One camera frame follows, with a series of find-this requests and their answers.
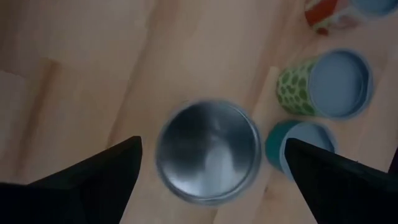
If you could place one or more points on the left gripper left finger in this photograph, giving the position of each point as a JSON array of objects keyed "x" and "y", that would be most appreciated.
[{"x": 71, "y": 196}]

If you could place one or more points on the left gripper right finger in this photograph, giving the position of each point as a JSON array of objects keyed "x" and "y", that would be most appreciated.
[{"x": 348, "y": 193}]

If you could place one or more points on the short teal tin can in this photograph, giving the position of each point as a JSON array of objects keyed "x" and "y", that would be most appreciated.
[{"x": 275, "y": 144}]

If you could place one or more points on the short green patterned tin can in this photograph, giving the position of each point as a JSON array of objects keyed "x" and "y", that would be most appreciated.
[{"x": 335, "y": 84}]

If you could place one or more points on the tall silver-lidded tin can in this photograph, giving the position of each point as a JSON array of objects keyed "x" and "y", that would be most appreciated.
[{"x": 208, "y": 152}]

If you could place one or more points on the short red tin can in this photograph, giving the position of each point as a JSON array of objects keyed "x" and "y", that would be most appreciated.
[{"x": 321, "y": 12}]

